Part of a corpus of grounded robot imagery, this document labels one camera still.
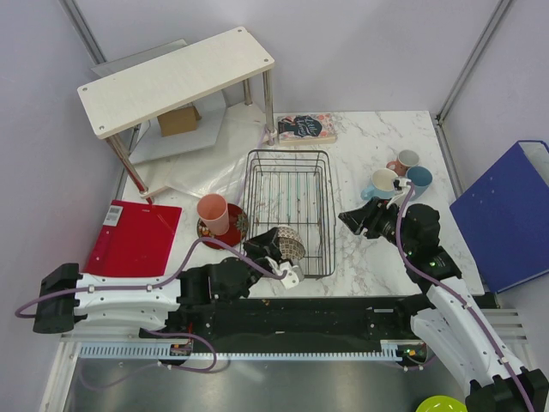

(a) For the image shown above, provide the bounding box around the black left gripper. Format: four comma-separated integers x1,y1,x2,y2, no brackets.
225,227,285,305

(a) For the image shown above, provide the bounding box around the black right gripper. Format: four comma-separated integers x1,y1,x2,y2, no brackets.
337,196,415,255

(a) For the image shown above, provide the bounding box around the patterned ceramic bowl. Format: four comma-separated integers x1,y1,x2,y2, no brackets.
277,226,305,264

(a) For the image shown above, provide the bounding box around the red floral plate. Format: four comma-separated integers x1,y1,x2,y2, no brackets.
196,203,250,247

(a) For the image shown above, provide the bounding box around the light blue mug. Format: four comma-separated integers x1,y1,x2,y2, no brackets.
360,168,398,202

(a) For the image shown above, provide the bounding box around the pink tumbler cup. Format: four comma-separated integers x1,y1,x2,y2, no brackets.
196,194,230,235

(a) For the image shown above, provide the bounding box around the pink mug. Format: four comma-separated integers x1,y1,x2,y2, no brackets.
386,149,419,176

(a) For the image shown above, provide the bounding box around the blue tumbler cup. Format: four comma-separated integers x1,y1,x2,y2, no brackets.
405,166,433,201

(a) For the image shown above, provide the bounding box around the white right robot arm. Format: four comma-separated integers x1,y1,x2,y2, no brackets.
339,197,548,411

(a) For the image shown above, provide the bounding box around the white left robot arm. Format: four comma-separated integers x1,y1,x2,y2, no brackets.
32,227,287,337

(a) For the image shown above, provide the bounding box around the floral cover book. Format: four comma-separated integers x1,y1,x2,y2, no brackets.
277,113,337,146

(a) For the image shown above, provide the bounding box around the red folder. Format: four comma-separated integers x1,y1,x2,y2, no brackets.
81,200,182,278

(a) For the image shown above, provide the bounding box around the cardboard box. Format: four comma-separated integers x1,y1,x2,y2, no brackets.
157,106,202,136

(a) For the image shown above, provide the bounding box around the blue binder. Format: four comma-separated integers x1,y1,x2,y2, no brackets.
450,140,548,293

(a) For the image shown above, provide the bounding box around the white wooden shelf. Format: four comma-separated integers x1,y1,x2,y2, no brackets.
78,27,277,203

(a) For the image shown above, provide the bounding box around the green plate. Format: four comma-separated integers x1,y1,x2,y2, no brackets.
415,395,468,412

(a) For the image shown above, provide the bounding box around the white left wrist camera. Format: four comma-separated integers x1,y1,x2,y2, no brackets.
267,257,305,289

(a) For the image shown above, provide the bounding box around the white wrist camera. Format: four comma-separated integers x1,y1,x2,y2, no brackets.
385,177,413,209
267,257,305,289

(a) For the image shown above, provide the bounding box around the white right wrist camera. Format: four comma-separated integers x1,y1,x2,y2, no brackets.
385,177,413,209

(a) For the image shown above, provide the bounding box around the black wire dish rack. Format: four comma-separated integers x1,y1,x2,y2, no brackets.
241,149,336,279

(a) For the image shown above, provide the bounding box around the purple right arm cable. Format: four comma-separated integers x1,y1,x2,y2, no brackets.
396,179,537,412

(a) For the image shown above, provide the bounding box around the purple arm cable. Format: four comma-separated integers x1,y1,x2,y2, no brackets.
15,237,287,319
396,179,537,412

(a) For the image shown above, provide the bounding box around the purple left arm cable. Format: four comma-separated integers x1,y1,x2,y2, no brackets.
15,237,287,319

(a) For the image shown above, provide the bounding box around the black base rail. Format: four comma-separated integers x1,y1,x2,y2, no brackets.
160,297,417,350

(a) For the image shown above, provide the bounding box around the purple shelf cable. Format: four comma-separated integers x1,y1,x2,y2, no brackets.
233,124,278,207

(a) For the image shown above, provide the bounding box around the white slotted cable duct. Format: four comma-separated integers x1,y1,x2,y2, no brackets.
78,340,425,362

